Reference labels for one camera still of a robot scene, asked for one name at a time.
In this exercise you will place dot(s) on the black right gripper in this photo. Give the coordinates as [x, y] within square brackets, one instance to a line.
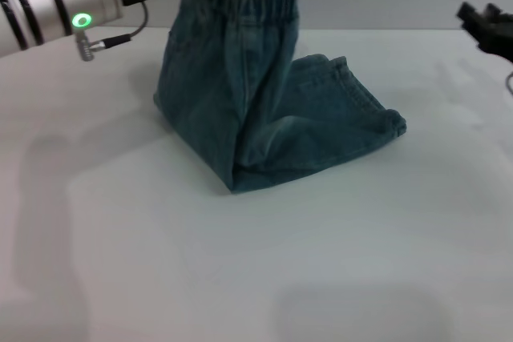
[499, 39]

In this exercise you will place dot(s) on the blue denim shorts with cartoon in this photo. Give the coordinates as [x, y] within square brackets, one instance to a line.
[256, 89]

